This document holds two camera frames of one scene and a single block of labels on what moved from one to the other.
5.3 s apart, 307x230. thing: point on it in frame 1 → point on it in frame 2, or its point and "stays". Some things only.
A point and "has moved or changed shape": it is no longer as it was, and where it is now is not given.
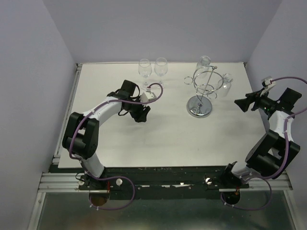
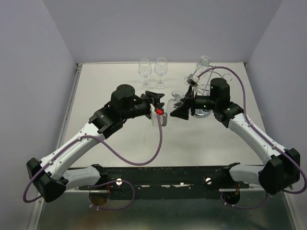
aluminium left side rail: (67, 112) stays
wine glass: (224, 85) has moved or changed shape
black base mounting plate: (169, 183) stays
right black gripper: (244, 103) → (183, 112)
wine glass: (160, 68) stays
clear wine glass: (145, 70) stays
